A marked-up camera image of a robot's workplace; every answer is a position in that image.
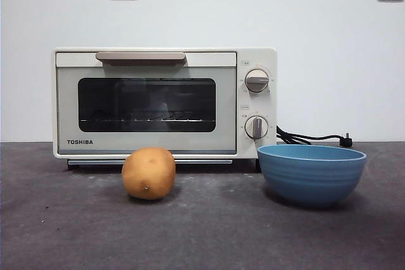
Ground metal wire oven rack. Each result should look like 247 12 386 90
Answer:
80 118 216 123

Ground black power cable with plug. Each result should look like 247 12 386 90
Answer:
276 124 355 149

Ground brown potato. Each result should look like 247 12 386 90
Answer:
121 146 177 201

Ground blue bowl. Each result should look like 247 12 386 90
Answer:
256 144 368 209

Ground cream Toshiba toaster oven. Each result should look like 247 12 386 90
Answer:
52 47 278 171

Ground oven door with beige handle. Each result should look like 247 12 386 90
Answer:
56 51 237 154

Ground beige oven knob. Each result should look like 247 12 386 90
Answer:
245 68 270 93
246 115 269 140

